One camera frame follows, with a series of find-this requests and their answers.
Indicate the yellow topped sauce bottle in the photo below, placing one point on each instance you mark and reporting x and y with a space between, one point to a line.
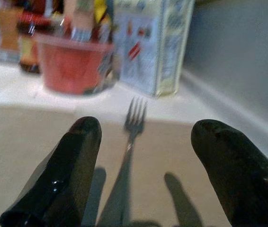
100 9

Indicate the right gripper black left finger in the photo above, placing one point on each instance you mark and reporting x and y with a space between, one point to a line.
60 177

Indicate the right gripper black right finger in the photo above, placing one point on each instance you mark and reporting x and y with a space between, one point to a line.
243 179

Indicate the red plastic tub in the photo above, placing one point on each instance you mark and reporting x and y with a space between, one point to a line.
72 68

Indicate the dark jar with red lid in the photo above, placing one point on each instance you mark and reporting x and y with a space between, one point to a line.
28 54

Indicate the silver metal fork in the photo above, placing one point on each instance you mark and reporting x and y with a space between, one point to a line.
134 123

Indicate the beige woven placemat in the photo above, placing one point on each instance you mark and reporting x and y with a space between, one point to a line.
162 146

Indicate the labelled sauce bottle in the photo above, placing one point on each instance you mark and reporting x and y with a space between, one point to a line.
82 19

